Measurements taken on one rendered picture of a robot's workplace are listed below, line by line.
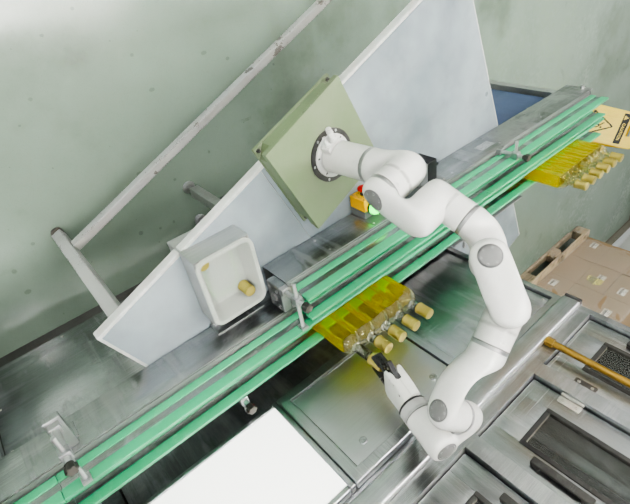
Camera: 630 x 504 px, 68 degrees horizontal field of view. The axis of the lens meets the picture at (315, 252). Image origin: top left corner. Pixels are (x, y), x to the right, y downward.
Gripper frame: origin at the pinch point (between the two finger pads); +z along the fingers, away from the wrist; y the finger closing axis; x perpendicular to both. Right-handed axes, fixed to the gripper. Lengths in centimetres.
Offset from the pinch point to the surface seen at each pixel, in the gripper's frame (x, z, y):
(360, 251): -13.0, 31.5, 13.1
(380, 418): 4.6, -6.2, -12.8
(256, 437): 36.8, 5.6, -12.5
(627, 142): -304, 146, -81
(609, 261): -357, 167, -237
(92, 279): 64, 58, 21
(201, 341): 41, 30, 6
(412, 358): -14.3, 6.5, -12.8
